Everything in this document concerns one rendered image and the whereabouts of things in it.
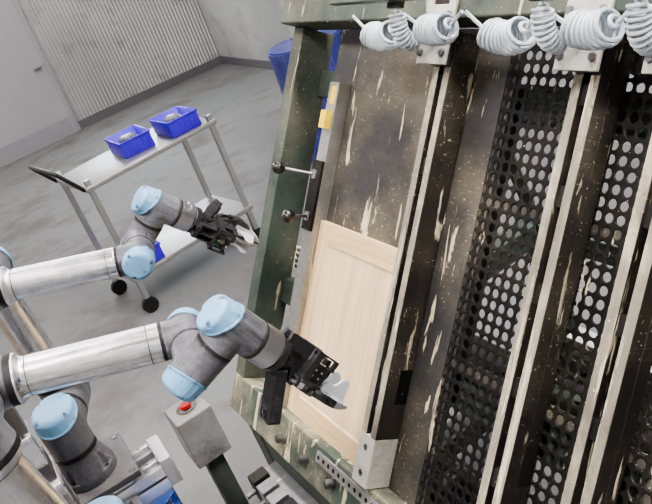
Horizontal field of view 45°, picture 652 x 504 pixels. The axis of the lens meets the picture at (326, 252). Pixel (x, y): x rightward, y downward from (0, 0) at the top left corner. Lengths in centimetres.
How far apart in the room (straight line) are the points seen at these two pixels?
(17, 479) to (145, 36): 1103
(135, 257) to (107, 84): 1030
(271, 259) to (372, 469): 81
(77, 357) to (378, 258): 82
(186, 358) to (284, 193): 113
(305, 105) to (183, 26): 1005
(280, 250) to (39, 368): 113
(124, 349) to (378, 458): 73
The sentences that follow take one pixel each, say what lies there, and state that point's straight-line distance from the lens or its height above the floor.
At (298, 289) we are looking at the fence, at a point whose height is 120.
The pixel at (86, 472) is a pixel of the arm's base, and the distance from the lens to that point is 218.
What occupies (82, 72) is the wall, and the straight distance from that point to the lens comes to 1205.
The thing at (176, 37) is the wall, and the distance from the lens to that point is 1238.
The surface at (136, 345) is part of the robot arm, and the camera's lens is 148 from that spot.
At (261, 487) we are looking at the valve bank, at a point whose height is 77.
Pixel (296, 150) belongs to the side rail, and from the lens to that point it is 241.
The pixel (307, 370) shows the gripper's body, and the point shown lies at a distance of 143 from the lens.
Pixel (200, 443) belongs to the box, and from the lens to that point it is 249.
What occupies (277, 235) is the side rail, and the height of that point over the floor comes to 128.
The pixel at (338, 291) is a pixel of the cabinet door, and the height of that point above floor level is 122.
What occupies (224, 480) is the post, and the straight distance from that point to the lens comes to 263.
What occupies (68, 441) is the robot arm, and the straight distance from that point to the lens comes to 213.
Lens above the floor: 223
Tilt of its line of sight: 25 degrees down
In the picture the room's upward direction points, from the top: 21 degrees counter-clockwise
